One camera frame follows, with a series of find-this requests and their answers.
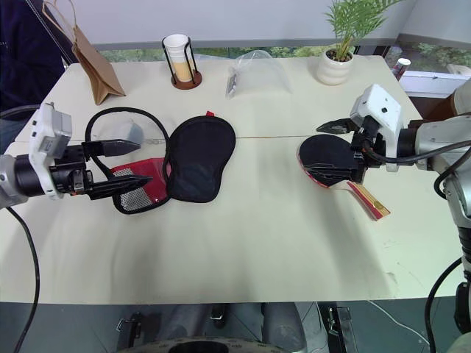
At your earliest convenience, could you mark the thin white floor cable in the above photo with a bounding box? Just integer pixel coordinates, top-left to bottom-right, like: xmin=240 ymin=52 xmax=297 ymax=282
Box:
xmin=366 ymin=299 xmax=432 ymax=347

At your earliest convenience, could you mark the white paper cup stack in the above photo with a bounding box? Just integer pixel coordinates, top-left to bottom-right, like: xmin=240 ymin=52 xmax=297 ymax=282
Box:
xmin=163 ymin=33 xmax=194 ymax=83

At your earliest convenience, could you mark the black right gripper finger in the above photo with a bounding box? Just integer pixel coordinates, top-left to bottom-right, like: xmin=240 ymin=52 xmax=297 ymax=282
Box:
xmin=302 ymin=160 xmax=364 ymax=185
xmin=315 ymin=116 xmax=357 ymax=135

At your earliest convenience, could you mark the black red table tennis paddle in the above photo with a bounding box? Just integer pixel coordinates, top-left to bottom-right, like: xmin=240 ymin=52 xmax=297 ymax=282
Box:
xmin=298 ymin=133 xmax=392 ymax=222

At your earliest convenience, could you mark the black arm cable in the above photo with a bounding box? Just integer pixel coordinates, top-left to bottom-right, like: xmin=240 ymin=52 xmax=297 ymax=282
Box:
xmin=361 ymin=138 xmax=471 ymax=202
xmin=4 ymin=205 xmax=40 ymax=353

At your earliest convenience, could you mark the black red paddle case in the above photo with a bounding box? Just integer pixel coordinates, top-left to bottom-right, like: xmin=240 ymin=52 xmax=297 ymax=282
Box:
xmin=85 ymin=107 xmax=237 ymax=215

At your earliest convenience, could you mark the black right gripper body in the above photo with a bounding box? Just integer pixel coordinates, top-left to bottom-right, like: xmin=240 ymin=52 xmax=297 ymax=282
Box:
xmin=350 ymin=115 xmax=388 ymax=185

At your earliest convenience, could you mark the metal table clasp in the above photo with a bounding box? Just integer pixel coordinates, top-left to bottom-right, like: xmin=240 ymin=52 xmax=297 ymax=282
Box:
xmin=115 ymin=311 xmax=144 ymax=336
xmin=326 ymin=306 xmax=351 ymax=338

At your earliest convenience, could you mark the red white can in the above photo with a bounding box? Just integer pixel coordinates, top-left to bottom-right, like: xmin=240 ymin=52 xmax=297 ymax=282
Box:
xmin=392 ymin=57 xmax=411 ymax=79

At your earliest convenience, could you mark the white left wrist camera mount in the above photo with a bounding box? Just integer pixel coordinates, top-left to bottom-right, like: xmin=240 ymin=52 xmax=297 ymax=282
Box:
xmin=28 ymin=101 xmax=73 ymax=200

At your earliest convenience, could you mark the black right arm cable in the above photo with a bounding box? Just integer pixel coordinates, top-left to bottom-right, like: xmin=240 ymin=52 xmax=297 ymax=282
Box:
xmin=361 ymin=138 xmax=471 ymax=202

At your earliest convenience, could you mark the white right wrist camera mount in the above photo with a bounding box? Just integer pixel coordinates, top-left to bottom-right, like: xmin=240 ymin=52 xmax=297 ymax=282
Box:
xmin=348 ymin=83 xmax=403 ymax=173

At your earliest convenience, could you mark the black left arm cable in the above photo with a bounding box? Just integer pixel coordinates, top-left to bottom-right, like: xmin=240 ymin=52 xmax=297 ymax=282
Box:
xmin=4 ymin=205 xmax=40 ymax=353

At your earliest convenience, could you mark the white ribbed plant pot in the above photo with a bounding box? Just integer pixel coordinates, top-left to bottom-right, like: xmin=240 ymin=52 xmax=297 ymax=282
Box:
xmin=316 ymin=48 xmax=355 ymax=87

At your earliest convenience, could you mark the clear plastic bag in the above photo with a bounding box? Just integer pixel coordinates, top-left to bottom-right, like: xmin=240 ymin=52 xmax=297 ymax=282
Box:
xmin=224 ymin=50 xmax=296 ymax=101

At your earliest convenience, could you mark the black robot body cable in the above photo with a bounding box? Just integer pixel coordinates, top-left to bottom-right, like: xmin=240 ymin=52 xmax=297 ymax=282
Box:
xmin=423 ymin=256 xmax=466 ymax=353

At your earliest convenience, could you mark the green palm plant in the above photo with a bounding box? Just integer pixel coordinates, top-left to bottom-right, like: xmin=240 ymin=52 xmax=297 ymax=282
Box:
xmin=323 ymin=0 xmax=404 ymax=62

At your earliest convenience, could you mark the dark item in plastic bag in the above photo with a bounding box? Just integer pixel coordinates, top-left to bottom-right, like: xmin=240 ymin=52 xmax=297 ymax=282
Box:
xmin=225 ymin=71 xmax=239 ymax=100

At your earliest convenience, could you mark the black wire cup holder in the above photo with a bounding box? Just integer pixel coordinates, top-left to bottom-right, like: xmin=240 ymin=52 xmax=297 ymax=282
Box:
xmin=161 ymin=35 xmax=204 ymax=90

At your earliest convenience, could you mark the brown paper bag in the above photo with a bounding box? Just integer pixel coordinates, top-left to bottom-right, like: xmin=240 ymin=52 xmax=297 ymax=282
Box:
xmin=41 ymin=0 xmax=127 ymax=107

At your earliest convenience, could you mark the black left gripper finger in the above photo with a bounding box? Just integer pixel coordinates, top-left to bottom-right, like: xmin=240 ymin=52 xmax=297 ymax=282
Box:
xmin=82 ymin=138 xmax=141 ymax=160
xmin=88 ymin=175 xmax=154 ymax=202

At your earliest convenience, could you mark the person in dark blue clothes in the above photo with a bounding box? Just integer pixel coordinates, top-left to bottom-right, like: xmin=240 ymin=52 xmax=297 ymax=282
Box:
xmin=0 ymin=0 xmax=70 ymax=115

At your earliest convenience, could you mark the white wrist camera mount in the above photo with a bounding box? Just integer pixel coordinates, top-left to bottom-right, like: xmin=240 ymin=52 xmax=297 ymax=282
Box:
xmin=348 ymin=83 xmax=403 ymax=173
xmin=28 ymin=101 xmax=73 ymax=200

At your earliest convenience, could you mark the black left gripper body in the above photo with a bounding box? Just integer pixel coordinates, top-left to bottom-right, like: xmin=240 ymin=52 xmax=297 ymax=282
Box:
xmin=48 ymin=141 xmax=96 ymax=199

